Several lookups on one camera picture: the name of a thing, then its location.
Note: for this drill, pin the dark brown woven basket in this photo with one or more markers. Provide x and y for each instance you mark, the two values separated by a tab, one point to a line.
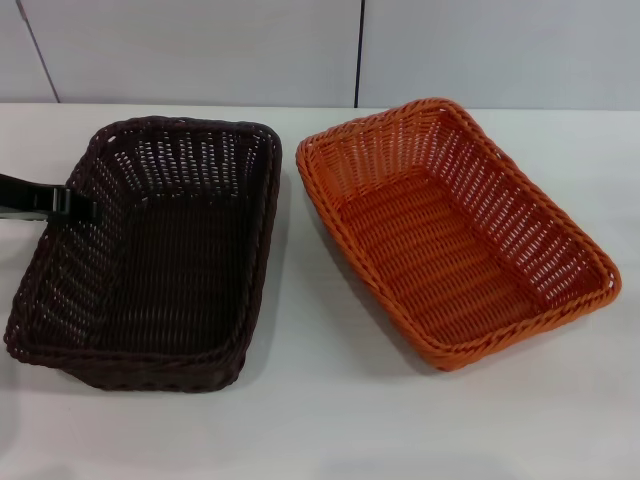
150	250

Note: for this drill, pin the orange woven basket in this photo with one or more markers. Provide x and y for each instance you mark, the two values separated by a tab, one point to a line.
450	235

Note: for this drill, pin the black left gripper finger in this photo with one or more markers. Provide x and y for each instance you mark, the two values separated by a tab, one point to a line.
25	218
60	197

